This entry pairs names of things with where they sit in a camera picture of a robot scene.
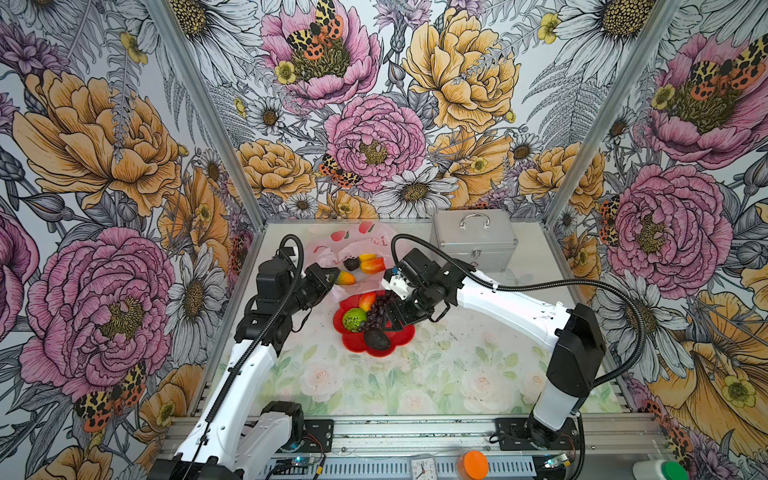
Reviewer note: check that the orange round button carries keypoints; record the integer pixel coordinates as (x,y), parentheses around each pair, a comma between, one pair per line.
(472,465)

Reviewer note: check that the red chili pepper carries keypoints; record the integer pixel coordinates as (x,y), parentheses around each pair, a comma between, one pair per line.
(373,266)

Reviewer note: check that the red yellow peach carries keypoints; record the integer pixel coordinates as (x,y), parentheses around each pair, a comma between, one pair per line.
(367,300)

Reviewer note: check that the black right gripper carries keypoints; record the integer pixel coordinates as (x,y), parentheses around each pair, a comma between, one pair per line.
(406,315)

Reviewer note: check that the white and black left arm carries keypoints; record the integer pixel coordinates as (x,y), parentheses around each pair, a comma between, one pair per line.
(220,445)

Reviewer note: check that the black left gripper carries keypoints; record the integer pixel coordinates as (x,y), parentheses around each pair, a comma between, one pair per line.
(317,273)

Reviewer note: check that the pink plastic bag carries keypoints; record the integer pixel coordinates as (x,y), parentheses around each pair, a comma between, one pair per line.
(331,249)

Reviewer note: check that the dark avocado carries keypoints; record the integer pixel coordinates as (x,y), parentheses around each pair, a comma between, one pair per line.
(352,264)
(377,340)

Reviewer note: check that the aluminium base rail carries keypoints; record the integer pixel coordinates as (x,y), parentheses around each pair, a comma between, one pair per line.
(600,446)

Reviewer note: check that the silver metal case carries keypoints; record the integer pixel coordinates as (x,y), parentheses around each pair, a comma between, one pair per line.
(486,239)

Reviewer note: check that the green spiky round fruit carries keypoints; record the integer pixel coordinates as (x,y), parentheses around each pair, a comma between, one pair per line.
(354,320)

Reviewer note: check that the aluminium corner post left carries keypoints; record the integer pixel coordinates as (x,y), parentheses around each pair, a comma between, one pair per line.
(183,58)

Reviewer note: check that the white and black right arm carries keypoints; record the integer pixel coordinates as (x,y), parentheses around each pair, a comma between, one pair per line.
(571,335)

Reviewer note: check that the dark avocado front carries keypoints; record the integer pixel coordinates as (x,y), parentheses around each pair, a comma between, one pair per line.
(377,340)

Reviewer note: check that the green capped white bottle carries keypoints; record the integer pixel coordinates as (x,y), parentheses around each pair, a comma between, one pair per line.
(659,470)

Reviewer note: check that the small white timer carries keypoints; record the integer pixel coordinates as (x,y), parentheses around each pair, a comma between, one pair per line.
(424,468)

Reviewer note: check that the aluminium corner post right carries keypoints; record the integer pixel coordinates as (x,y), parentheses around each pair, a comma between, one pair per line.
(659,20)

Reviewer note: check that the dark grape bunch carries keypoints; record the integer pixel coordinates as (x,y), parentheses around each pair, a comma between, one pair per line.
(378,317)

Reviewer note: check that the red flower-shaped plate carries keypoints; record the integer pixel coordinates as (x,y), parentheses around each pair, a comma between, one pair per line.
(354,342)

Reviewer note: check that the aluminium corner post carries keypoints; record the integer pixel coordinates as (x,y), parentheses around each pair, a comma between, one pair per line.
(659,20)
(183,58)

